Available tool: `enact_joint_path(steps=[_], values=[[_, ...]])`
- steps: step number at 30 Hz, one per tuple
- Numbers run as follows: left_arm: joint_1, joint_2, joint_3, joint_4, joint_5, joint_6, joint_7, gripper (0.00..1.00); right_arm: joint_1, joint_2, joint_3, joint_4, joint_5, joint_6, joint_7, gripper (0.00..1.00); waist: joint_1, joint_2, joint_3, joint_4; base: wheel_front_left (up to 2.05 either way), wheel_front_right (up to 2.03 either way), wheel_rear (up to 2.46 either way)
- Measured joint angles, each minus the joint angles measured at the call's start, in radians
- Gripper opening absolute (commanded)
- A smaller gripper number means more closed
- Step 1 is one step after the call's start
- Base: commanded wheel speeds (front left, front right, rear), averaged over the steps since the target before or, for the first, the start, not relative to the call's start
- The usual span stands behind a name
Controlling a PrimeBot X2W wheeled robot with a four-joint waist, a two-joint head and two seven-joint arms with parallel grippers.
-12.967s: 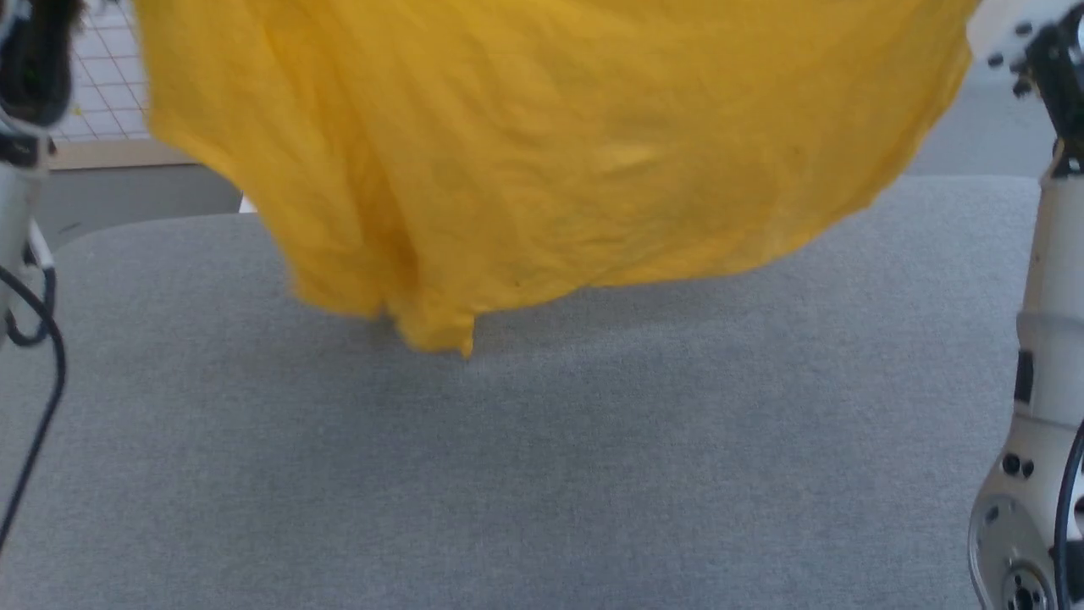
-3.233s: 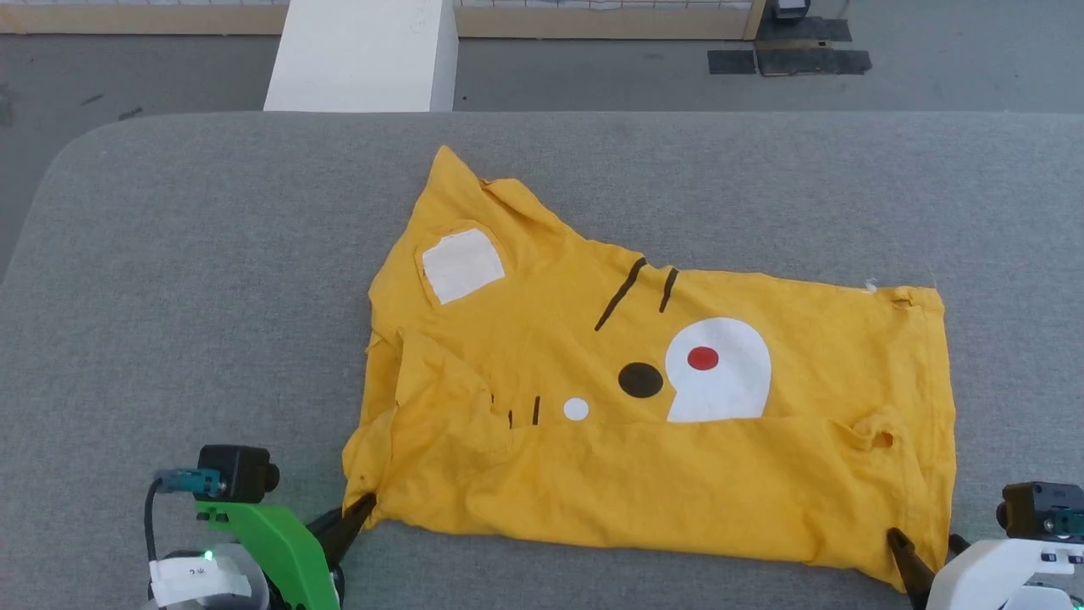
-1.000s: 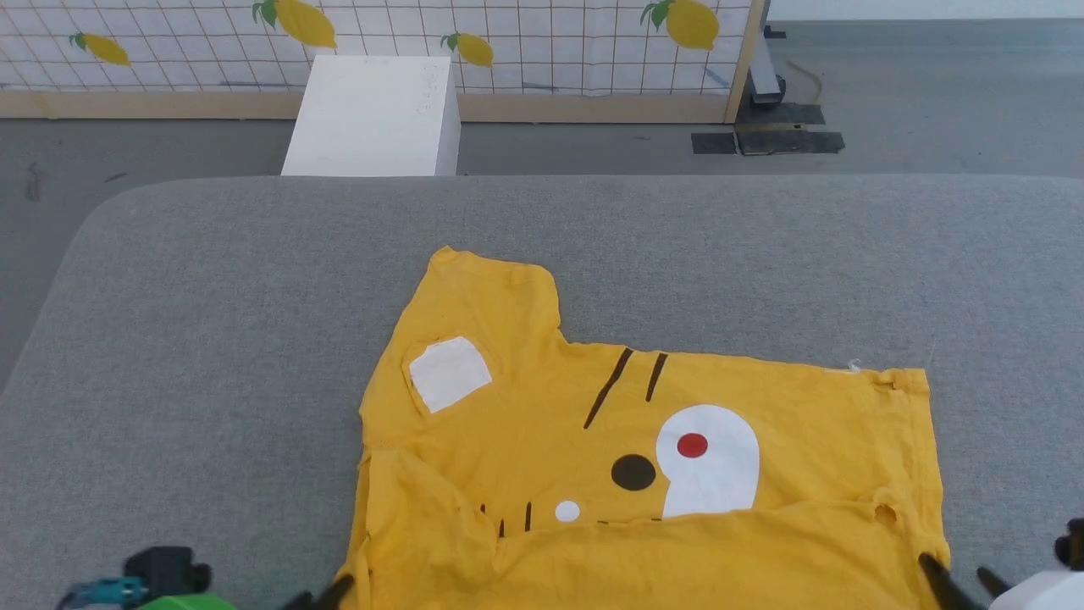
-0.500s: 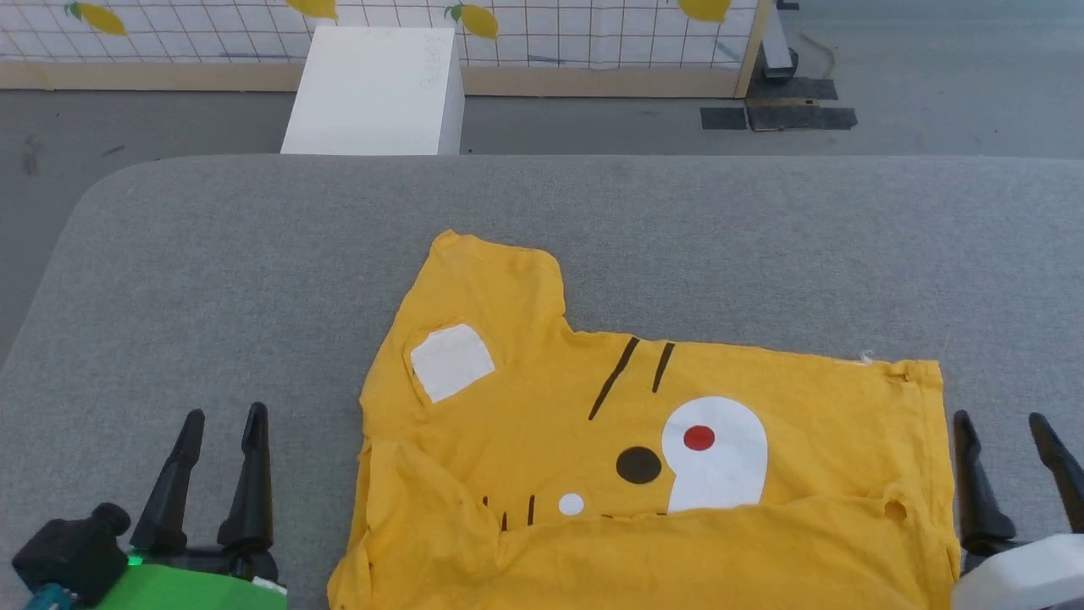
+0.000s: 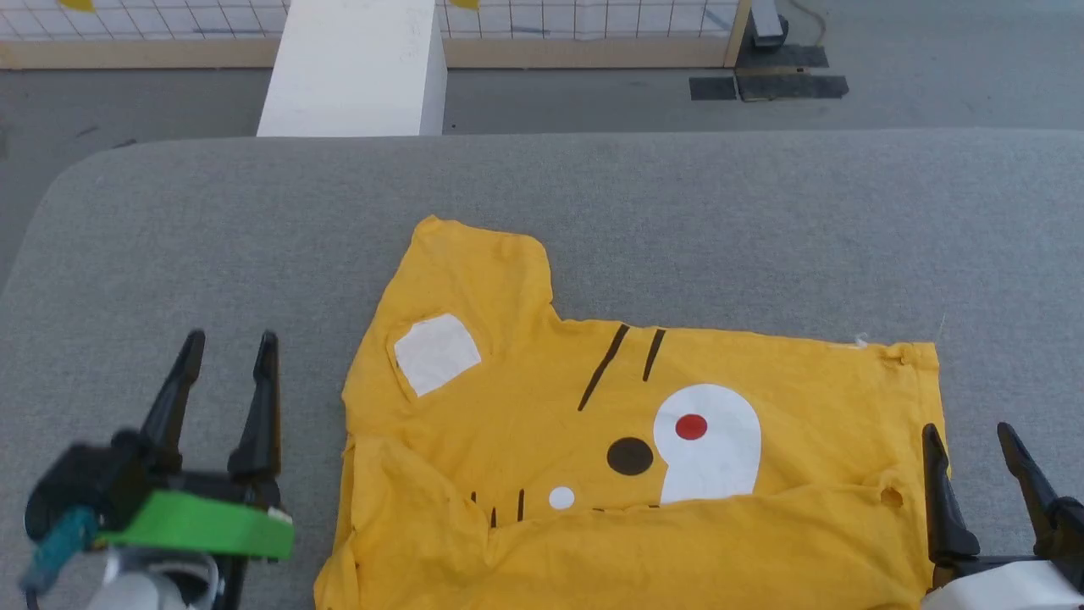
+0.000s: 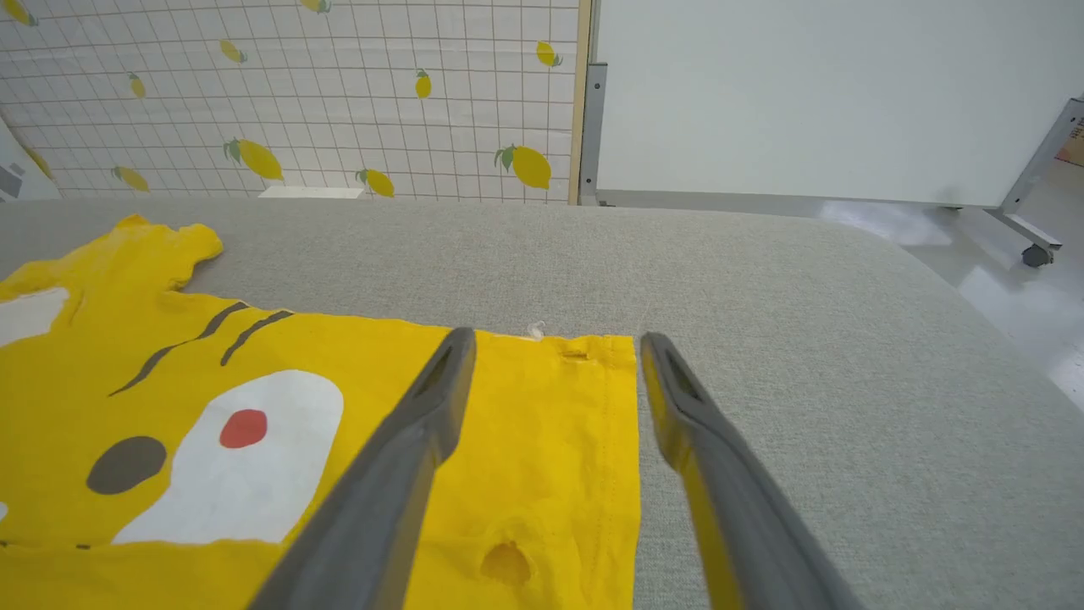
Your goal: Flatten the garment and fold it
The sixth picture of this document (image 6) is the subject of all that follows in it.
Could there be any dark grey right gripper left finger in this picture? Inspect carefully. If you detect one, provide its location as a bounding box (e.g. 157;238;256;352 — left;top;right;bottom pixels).
245;326;478;610

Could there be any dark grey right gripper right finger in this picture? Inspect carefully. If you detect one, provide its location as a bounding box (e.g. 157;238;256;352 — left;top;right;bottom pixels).
639;331;866;610

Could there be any yellow cartoon print T-shirt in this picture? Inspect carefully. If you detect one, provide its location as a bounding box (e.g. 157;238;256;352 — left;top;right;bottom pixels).
0;213;643;610

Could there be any white box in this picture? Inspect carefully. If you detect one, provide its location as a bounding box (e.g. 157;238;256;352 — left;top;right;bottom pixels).
257;186;366;201

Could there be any lemon print partition screen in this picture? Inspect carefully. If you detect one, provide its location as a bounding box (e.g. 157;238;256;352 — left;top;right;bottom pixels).
0;0;595;207

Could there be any white mobile partition panel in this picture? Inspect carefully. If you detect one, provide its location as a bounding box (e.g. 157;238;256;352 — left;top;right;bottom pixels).
579;0;1084;269

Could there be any cardboard box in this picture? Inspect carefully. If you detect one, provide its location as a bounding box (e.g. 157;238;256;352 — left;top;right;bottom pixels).
1054;114;1084;168

